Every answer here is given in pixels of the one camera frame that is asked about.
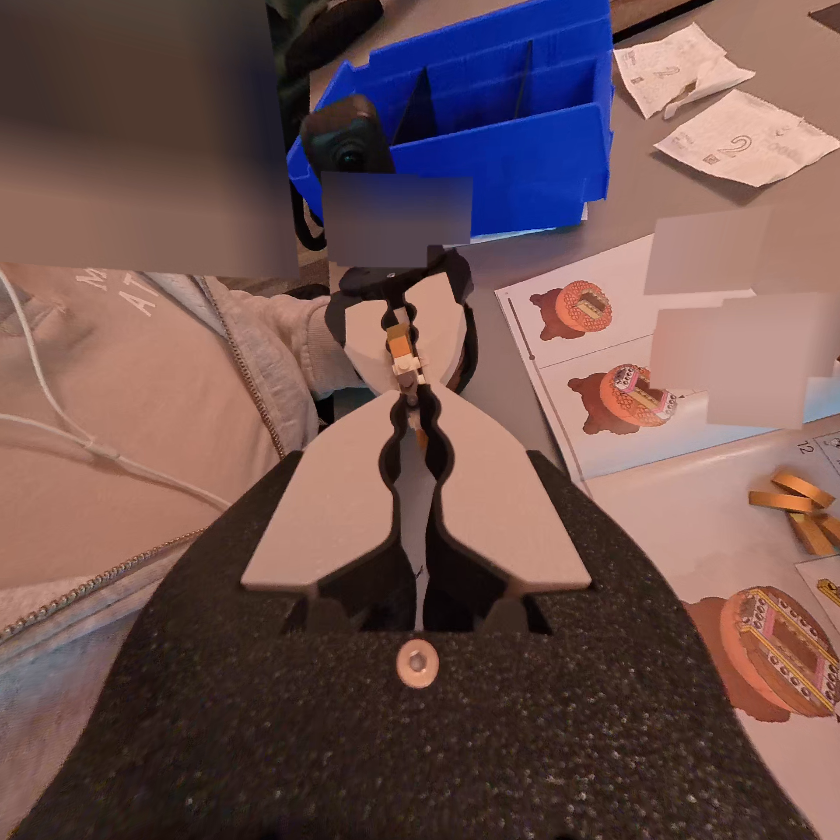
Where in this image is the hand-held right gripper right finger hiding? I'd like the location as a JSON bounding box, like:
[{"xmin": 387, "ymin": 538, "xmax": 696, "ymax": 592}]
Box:
[{"xmin": 427, "ymin": 388, "xmax": 593, "ymax": 613}]

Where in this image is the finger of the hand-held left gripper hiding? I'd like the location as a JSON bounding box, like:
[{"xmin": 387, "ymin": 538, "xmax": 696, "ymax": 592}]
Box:
[
  {"xmin": 410, "ymin": 289, "xmax": 471, "ymax": 395},
  {"xmin": 340, "ymin": 300, "xmax": 401, "ymax": 395}
]

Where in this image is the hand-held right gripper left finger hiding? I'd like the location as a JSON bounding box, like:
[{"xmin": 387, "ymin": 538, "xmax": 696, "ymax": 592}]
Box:
[{"xmin": 241, "ymin": 392, "xmax": 403, "ymax": 598}]

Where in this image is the small yellow brick piece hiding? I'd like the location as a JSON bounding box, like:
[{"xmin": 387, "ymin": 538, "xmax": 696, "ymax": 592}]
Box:
[{"xmin": 386, "ymin": 329, "xmax": 431, "ymax": 454}]

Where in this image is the white instruction booklet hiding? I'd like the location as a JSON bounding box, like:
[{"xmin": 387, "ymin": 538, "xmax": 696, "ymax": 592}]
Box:
[{"xmin": 497, "ymin": 237, "xmax": 840, "ymax": 736}]

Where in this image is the blue plastic bin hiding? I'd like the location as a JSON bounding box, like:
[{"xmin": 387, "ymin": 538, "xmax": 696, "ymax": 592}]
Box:
[{"xmin": 287, "ymin": 0, "xmax": 616, "ymax": 245}]

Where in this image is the white paper sheet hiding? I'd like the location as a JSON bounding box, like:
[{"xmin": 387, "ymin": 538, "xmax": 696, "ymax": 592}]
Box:
[
  {"xmin": 654, "ymin": 90, "xmax": 840, "ymax": 189},
  {"xmin": 613, "ymin": 23, "xmax": 750, "ymax": 122}
]

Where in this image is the white earphone cable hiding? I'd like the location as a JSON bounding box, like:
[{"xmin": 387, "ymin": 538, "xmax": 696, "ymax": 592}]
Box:
[{"xmin": 0, "ymin": 269, "xmax": 233, "ymax": 515}]

